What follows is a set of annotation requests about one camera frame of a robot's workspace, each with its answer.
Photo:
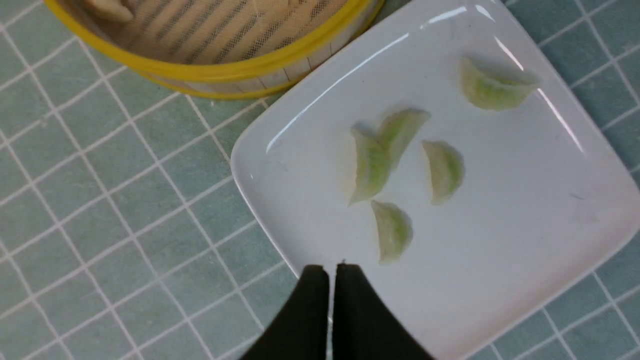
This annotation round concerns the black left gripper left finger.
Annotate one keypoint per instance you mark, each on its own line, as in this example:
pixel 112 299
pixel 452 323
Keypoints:
pixel 299 331

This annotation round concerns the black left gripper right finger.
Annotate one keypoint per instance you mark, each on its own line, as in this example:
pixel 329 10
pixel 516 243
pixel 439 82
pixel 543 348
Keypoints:
pixel 363 327

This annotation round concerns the green dumpling from steamer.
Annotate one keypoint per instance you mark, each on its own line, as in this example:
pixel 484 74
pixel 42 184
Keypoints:
pixel 372 167

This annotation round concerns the green dumpling plate front left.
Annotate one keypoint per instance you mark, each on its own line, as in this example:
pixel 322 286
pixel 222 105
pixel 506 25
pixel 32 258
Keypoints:
pixel 394 231

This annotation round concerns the green dumpling plate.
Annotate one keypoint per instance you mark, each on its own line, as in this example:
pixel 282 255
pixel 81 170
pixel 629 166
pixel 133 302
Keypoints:
pixel 398 130
pixel 446 170
pixel 491 92
pixel 394 231

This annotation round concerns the green dumpling plate centre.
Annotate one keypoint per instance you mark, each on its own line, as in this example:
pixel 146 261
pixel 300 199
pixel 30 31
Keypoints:
pixel 446 170

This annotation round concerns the green dumpling plate upper middle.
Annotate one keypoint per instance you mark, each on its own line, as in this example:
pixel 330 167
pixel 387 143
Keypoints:
pixel 398 130

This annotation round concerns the white square plate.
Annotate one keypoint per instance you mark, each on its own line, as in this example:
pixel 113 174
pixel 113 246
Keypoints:
pixel 545 200

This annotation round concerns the green dumpling plate right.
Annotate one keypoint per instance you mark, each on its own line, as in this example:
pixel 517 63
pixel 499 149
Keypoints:
pixel 491 92

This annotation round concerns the green checked tablecloth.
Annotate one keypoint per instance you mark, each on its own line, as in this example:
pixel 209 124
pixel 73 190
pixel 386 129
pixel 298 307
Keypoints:
pixel 123 236

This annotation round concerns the yellow-rimmed bamboo steamer basket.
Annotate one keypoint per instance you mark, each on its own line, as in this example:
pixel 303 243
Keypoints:
pixel 222 49

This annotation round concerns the white dumpling steamer left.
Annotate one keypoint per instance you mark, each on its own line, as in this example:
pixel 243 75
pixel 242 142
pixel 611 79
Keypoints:
pixel 109 10

